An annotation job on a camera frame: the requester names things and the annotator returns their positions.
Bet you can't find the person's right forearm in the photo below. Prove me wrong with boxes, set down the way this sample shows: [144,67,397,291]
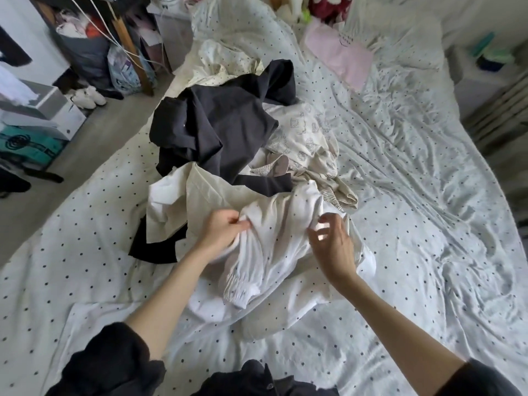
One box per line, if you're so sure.
[334,276,467,396]

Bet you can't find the grey patterned bag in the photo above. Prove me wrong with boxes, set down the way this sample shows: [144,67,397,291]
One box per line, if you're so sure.
[107,41,158,97]

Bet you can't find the red white plush toy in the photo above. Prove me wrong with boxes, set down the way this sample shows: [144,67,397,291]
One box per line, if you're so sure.
[307,0,356,26]

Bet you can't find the person's left hand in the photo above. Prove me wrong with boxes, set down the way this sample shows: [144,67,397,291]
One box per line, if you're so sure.
[191,208,252,265]

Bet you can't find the light grey smocked garment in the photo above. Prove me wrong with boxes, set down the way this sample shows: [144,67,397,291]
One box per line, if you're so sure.
[165,38,267,100]

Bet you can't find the dark small box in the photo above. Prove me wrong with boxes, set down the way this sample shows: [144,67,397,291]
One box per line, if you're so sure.
[477,49,516,73]

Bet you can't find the green object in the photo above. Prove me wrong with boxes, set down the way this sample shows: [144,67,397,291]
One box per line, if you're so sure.
[0,123,69,170]

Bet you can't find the dark side table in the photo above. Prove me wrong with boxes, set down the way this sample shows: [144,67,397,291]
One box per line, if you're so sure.
[107,0,158,97]

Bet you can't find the person's dark shorts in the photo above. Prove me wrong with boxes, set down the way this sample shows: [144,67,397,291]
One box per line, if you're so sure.
[191,359,341,396]

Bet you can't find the white bedside cabinet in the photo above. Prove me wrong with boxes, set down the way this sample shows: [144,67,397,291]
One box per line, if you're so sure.
[448,45,528,120]

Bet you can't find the person's black right sleeve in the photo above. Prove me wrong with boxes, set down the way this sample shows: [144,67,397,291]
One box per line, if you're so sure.
[434,359,525,396]

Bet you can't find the white pillow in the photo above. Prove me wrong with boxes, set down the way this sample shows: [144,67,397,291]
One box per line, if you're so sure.
[355,4,447,71]

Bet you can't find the person's black left sleeve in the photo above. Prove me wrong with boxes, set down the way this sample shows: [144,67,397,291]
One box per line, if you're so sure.
[45,321,168,396]

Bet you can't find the person's left forearm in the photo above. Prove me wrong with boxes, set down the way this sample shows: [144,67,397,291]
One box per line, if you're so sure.
[125,247,217,361]

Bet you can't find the person's black sleeve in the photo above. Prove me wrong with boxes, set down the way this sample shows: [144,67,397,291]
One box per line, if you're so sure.
[434,359,525,396]
[45,321,168,396]

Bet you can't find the black garment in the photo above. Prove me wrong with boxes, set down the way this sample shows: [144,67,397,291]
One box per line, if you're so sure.
[148,59,298,197]

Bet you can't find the green bottle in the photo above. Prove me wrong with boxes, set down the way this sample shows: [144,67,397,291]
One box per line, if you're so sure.
[470,31,496,58]

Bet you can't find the dark denim jeans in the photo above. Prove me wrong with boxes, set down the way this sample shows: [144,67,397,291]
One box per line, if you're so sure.
[128,212,191,266]

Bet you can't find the cream patterned pyjama top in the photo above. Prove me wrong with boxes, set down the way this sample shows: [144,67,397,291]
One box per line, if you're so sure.
[262,101,361,213]

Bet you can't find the person's right hand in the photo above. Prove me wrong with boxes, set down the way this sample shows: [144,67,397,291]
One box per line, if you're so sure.
[307,212,361,289]

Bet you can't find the white storage box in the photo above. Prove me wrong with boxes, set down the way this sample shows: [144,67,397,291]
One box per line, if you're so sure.
[0,78,87,142]

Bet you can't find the white shoe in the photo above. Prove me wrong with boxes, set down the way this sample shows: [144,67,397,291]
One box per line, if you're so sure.
[64,88,97,111]
[82,84,108,107]

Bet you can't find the white dotted bed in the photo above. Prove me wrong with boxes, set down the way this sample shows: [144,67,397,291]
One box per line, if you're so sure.
[0,0,528,396]

